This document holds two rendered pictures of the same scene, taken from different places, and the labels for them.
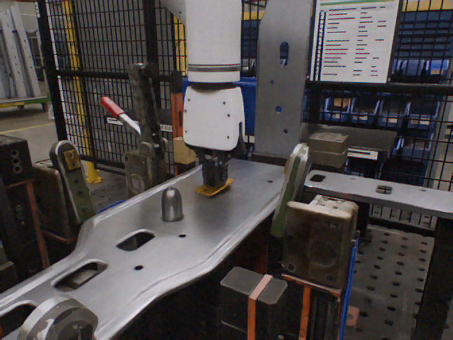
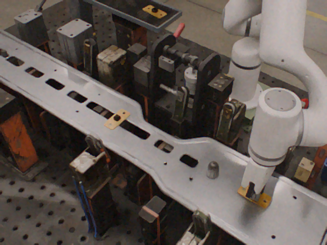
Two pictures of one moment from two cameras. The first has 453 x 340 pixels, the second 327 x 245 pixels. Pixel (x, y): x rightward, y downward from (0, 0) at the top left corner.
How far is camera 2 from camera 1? 0.89 m
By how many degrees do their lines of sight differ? 76
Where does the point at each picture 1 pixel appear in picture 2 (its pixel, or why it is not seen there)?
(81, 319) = (91, 142)
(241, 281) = (154, 203)
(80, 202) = (221, 130)
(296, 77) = not seen: outside the picture
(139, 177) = not seen: hidden behind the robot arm
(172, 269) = (162, 175)
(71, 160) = (225, 113)
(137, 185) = not seen: hidden behind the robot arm
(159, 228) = (199, 168)
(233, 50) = (257, 147)
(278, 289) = (146, 217)
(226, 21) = (256, 130)
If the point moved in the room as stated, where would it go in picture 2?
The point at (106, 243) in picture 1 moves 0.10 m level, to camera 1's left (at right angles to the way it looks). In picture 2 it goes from (186, 149) to (188, 123)
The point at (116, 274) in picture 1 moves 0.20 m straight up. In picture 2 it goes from (162, 156) to (160, 105)
